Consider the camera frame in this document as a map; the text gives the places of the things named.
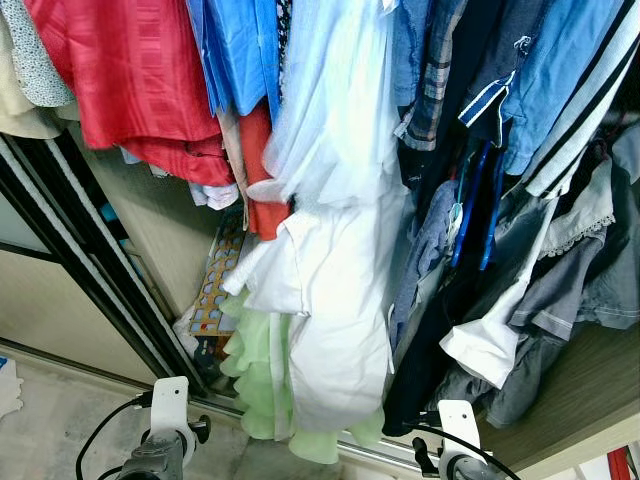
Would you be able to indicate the light green ruffled dress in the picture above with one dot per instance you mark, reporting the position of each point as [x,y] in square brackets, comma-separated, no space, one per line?
[255,370]

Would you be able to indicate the dark navy trousers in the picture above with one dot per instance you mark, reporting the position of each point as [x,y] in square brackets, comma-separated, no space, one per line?
[425,350]

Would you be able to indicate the colourful patterned cloth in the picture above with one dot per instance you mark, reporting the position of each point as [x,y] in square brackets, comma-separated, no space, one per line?
[215,300]

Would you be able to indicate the white long-sleeved shirt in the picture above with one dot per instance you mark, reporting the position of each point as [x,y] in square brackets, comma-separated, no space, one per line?
[490,345]

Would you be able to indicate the wooden wardrobe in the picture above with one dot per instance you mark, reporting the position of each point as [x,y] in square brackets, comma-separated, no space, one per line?
[575,385]

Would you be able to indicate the plain white shirt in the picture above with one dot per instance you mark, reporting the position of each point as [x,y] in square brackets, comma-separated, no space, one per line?
[330,300]

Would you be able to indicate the sliding wardrobe door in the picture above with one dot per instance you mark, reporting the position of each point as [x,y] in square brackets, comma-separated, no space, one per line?
[100,262]

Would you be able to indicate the orange-red garment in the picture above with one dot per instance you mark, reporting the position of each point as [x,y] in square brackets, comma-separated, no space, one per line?
[262,200]

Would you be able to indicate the blue clothes hanger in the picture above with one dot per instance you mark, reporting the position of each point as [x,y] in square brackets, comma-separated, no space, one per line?
[462,225]

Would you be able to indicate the grey lace-trimmed top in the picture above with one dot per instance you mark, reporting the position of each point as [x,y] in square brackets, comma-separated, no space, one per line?
[580,205]

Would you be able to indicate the white sheer dress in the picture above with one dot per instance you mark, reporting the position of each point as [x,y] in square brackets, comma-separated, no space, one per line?
[330,100]

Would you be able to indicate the red shirt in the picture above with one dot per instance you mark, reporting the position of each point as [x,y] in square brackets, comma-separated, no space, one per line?
[130,80]

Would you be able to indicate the cream garment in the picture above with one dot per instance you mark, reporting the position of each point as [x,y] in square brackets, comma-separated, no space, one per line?
[20,110]

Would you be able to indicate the grey plaid shirt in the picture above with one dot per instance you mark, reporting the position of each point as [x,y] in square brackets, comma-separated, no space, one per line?
[435,80]

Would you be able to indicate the bright blue shirt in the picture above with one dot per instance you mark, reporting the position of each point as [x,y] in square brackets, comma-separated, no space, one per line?
[240,50]

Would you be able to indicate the navy jacket with striped cuff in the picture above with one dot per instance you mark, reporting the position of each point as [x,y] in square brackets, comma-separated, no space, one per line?
[500,60]

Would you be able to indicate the white floral garment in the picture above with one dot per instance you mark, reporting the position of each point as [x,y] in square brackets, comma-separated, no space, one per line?
[35,55]

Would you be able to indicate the light blue shirt striped trim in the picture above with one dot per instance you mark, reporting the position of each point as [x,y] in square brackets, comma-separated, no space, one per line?
[570,70]

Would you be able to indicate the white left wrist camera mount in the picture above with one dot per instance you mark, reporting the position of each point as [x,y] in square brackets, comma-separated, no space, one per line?
[170,405]

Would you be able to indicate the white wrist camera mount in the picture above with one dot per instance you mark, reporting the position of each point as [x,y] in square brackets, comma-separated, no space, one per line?
[170,405]
[458,428]

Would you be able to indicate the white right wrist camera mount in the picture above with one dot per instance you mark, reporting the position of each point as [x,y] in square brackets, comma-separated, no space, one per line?
[458,428]

